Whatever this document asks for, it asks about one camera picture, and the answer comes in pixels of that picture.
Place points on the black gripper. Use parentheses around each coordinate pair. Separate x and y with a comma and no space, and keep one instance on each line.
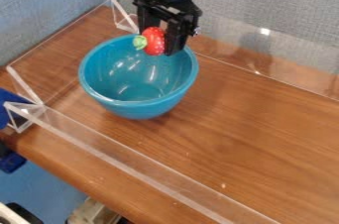
(179,13)

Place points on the white and black object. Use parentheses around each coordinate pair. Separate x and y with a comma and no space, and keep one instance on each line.
(14,214)

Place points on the beige object under table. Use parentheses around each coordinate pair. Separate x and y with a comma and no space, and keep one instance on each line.
(92,213)

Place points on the blue bowl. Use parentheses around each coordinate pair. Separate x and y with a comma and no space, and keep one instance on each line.
(135,85)

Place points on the red strawberry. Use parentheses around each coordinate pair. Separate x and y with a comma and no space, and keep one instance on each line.
(149,41)

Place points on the blue clamp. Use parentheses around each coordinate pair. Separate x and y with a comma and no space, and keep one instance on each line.
(10,161)

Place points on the clear acrylic barrier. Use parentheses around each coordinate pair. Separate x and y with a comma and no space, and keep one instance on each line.
(244,153)

